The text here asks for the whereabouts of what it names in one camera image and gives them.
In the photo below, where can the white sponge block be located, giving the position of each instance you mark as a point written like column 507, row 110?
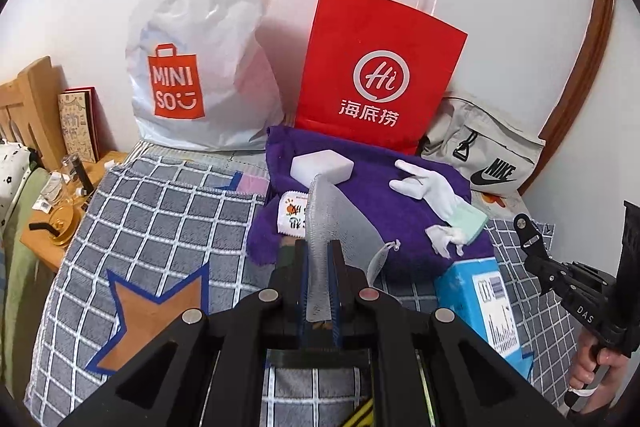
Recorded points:
column 322, row 166

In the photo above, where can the white plastic shopping bag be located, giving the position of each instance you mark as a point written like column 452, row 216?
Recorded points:
column 200, row 47

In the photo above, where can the red paper shopping bag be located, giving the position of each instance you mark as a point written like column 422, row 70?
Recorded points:
column 380, row 67

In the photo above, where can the fruit print wipe packet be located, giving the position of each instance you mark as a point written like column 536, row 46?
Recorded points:
column 292, row 217

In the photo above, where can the pale green sponge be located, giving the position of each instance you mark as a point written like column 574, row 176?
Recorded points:
column 470, row 222

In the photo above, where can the person's right hand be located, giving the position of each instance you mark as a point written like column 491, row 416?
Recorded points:
column 592, row 372

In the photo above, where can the wooden headboard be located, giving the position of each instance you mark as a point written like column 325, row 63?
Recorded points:
column 30, row 107

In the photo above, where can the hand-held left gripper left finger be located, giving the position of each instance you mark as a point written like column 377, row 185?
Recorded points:
column 301, row 287

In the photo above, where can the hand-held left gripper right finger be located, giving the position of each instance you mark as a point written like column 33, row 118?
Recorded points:
column 335, row 292

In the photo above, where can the wooden nightstand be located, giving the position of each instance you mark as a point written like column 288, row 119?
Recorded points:
column 55, row 252

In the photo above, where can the brown door frame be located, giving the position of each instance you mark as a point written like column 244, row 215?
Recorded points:
column 580, row 82

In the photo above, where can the purple towel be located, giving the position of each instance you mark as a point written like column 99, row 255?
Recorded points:
column 380, row 207

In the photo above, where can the patterned book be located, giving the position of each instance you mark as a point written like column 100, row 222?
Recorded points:
column 77, row 124

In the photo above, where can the glass cup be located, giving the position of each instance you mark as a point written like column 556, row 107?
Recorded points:
column 75, row 174

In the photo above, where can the grey checked blanket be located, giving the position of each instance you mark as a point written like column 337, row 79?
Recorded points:
column 165, row 227

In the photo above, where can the blue tissue box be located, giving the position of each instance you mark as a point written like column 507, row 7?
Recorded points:
column 475, row 302

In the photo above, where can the small white packet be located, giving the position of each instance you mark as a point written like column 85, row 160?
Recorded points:
column 42, row 205

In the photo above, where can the white flower pillow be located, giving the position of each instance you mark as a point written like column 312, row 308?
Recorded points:
column 12, row 179

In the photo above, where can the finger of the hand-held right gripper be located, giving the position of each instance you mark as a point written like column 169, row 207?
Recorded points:
column 530, row 239
column 631, row 252

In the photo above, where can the grey waist bag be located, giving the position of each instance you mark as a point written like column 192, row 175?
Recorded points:
column 490, row 147

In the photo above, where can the white glove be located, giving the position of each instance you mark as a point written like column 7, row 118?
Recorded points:
column 447, row 239
column 430, row 189

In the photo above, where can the clear mesh bag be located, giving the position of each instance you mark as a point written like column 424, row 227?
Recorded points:
column 340, row 222

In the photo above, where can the green bedsheet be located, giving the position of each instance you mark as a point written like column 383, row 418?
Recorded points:
column 20, row 287

